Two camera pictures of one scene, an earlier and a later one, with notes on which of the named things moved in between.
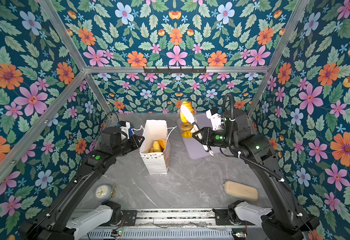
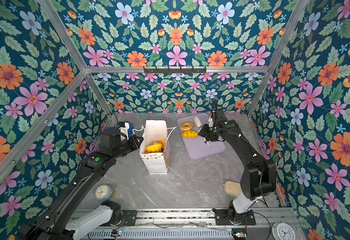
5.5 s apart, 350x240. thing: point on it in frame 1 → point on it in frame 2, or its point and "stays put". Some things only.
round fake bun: x=162 y=142 stays put
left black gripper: x=136 y=142 stays put
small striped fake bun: x=183 y=117 → x=156 y=148
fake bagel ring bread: x=186 y=126 stays put
